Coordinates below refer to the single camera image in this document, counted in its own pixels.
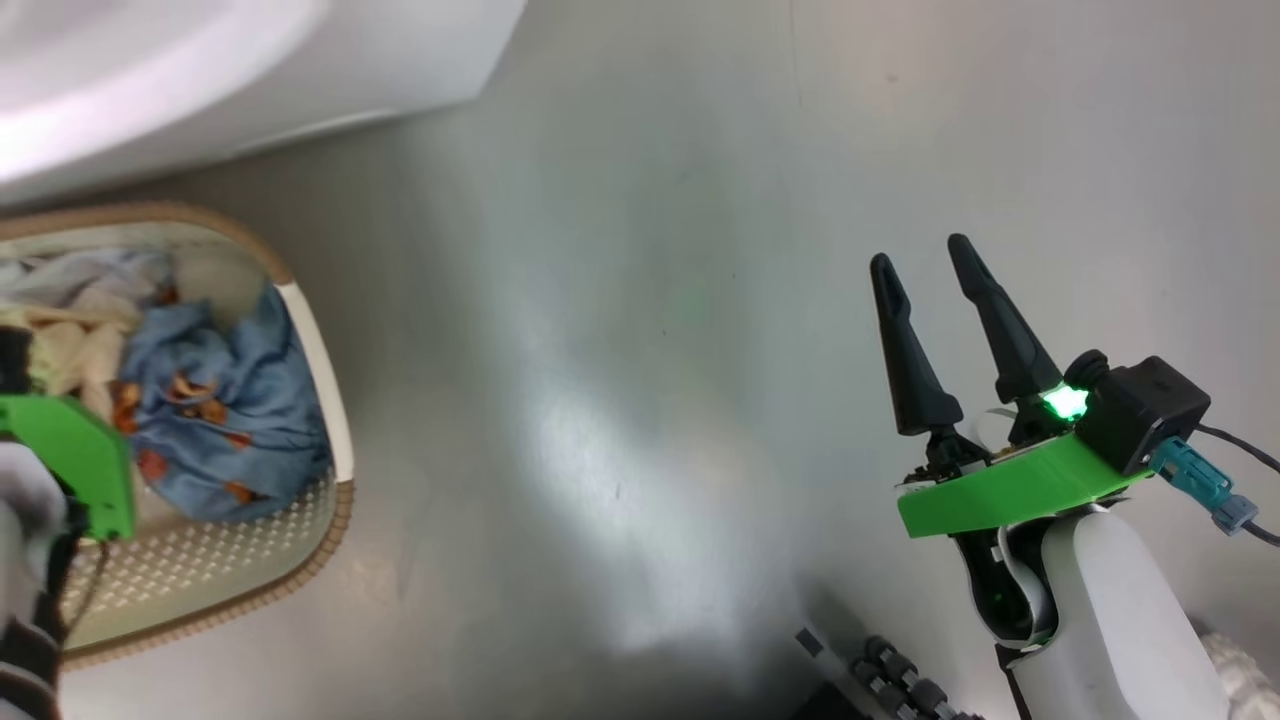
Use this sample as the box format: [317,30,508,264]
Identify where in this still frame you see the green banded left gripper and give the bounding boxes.
[0,393,136,543]

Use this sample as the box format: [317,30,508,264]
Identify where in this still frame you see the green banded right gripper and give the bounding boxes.
[869,234,1151,541]

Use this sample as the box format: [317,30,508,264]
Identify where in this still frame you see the cream garment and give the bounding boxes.
[0,305,131,421]

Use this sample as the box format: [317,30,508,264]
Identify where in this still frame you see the blue garment with orange print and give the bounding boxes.
[118,285,333,523]

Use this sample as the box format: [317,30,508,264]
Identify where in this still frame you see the pale white-blue garment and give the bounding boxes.
[0,248,176,311]

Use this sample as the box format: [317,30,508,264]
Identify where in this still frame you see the cream perforated laundry basket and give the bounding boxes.
[0,203,356,669]

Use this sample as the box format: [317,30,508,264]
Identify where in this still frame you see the white front-load washing machine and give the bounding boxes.
[0,0,528,206]

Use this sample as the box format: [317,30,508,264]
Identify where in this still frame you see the white fuzzy cloth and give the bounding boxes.
[1198,630,1280,720]

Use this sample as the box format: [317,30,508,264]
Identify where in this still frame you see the teal cable connector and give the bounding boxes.
[1148,437,1259,536]

